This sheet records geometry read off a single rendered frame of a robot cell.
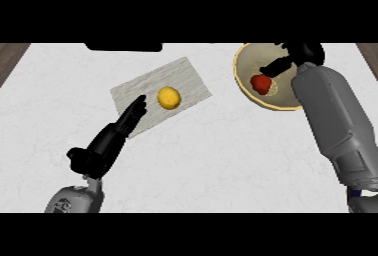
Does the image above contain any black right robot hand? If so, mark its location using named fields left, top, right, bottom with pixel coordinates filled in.
left=258, top=43, right=326, bottom=78

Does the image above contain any grey rectangular cutting board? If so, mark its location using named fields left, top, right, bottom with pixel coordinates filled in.
left=109, top=56, right=214, bottom=140

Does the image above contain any yellow lemon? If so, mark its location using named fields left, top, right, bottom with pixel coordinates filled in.
left=155, top=86, right=183, bottom=110

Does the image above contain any beige plate with yellow rim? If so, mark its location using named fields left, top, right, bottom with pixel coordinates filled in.
left=231, top=43, right=302, bottom=112

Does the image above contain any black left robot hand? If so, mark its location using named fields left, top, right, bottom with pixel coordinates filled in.
left=64, top=94, right=149, bottom=180

